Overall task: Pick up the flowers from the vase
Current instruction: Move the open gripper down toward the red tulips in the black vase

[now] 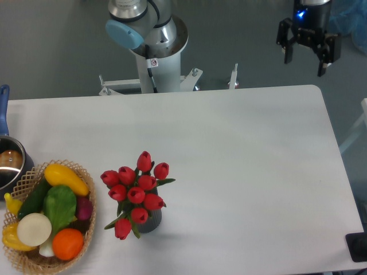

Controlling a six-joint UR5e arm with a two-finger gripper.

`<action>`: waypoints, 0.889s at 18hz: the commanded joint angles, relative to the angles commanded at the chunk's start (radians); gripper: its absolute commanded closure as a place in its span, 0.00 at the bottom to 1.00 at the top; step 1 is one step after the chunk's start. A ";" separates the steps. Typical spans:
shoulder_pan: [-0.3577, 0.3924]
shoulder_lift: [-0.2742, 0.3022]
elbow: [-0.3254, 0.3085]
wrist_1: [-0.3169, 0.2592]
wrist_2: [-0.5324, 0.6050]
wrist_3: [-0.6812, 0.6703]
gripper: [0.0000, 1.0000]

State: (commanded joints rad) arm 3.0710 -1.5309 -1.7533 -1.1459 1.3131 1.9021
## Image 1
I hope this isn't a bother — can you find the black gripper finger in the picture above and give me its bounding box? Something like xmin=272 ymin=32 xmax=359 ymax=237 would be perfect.
xmin=276 ymin=18 xmax=296 ymax=64
xmin=317 ymin=33 xmax=342 ymax=77

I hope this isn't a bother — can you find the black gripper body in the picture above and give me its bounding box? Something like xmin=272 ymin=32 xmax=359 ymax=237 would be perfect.
xmin=291 ymin=1 xmax=332 ymax=48

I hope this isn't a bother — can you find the red tulip bouquet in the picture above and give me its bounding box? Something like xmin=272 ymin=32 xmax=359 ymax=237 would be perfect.
xmin=100 ymin=151 xmax=175 ymax=240

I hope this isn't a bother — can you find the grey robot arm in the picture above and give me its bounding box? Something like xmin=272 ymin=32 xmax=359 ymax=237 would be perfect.
xmin=106 ymin=1 xmax=342 ymax=76

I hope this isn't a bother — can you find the dark grey ribbed vase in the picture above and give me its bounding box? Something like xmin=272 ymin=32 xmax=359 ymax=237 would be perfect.
xmin=131 ymin=188 xmax=165 ymax=234

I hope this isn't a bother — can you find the blue plastic bag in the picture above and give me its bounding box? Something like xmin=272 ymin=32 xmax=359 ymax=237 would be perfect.
xmin=328 ymin=0 xmax=366 ymax=55

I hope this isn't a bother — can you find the black device at table edge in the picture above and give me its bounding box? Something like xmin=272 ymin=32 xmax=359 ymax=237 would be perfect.
xmin=345 ymin=232 xmax=366 ymax=262

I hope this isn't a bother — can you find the purple red onion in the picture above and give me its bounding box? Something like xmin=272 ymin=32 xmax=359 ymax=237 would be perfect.
xmin=75 ymin=197 xmax=93 ymax=221

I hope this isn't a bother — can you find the yellow squash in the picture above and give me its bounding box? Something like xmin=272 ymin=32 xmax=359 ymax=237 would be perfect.
xmin=44 ymin=163 xmax=89 ymax=197

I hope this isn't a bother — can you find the green leafy cabbage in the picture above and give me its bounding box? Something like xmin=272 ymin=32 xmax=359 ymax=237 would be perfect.
xmin=43 ymin=185 xmax=77 ymax=237

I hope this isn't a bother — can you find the green cucumber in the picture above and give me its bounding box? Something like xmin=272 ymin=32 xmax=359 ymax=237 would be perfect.
xmin=17 ymin=177 xmax=51 ymax=220

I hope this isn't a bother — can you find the orange fruit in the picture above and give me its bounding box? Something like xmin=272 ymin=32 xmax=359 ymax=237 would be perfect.
xmin=52 ymin=228 xmax=84 ymax=261

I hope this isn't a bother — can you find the woven wicker basket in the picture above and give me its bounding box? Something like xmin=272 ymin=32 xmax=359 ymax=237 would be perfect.
xmin=3 ymin=160 xmax=96 ymax=274

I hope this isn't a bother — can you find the yellow bell pepper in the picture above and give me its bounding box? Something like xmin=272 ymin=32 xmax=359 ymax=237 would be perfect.
xmin=2 ymin=222 xmax=37 ymax=252

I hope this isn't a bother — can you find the white frame at right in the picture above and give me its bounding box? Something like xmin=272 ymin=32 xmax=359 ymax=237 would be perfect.
xmin=339 ymin=98 xmax=366 ymax=155

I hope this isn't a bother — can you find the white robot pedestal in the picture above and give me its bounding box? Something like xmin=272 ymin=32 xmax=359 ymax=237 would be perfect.
xmin=98 ymin=48 xmax=239 ymax=96

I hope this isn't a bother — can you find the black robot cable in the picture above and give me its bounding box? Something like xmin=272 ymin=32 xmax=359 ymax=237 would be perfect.
xmin=144 ymin=44 xmax=159 ymax=94

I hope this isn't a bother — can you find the blue handled saucepan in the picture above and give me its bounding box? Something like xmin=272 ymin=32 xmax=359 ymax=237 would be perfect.
xmin=1 ymin=84 xmax=34 ymax=202

